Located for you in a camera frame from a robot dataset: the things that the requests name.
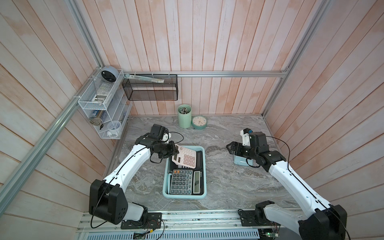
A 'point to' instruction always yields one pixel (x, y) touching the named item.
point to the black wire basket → (140, 90)
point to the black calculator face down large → (187, 182)
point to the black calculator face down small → (199, 163)
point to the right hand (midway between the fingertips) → (231, 146)
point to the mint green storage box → (167, 176)
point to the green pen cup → (184, 113)
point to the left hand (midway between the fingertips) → (177, 154)
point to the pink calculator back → (186, 157)
